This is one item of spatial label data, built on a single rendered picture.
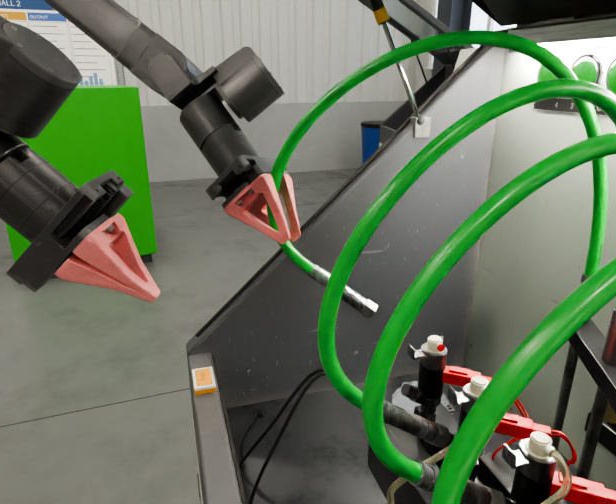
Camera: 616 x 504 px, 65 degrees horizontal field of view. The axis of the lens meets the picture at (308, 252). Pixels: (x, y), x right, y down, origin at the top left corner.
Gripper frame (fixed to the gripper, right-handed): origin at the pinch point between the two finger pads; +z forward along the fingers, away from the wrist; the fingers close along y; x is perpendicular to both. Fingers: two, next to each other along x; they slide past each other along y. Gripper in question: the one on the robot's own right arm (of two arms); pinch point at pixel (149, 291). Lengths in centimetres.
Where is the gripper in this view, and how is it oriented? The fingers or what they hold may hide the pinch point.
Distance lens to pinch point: 44.1
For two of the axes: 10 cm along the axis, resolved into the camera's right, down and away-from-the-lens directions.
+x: -0.2, -3.4, 9.4
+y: 7.1, -6.6, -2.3
